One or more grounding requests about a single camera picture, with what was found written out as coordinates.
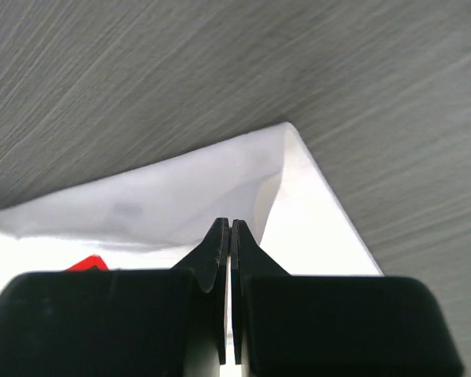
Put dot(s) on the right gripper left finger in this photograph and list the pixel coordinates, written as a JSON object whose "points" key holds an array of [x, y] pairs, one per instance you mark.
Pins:
{"points": [[125, 322]]}

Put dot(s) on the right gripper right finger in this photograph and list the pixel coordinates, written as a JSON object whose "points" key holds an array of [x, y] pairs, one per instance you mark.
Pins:
{"points": [[285, 325]]}

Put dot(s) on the white Coca-Cola t-shirt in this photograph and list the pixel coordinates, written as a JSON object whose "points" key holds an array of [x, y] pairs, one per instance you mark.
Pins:
{"points": [[151, 217]]}

